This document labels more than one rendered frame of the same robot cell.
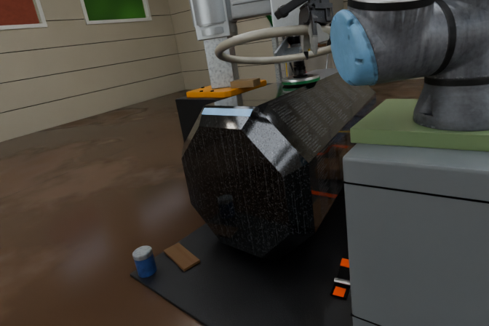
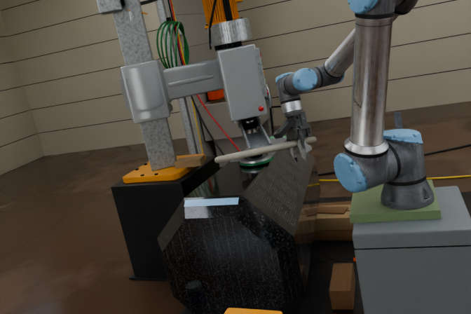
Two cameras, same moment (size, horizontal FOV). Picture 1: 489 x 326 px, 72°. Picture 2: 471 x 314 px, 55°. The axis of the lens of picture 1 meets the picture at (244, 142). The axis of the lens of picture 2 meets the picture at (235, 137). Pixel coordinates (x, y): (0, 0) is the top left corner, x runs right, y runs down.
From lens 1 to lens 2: 1.01 m
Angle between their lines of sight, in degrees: 18
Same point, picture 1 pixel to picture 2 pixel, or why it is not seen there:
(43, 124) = not seen: outside the picture
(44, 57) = not seen: outside the picture
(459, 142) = (411, 216)
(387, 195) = (381, 252)
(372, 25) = (363, 164)
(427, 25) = (387, 160)
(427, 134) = (394, 213)
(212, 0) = (150, 85)
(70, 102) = not seen: outside the picture
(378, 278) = (381, 305)
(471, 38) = (407, 162)
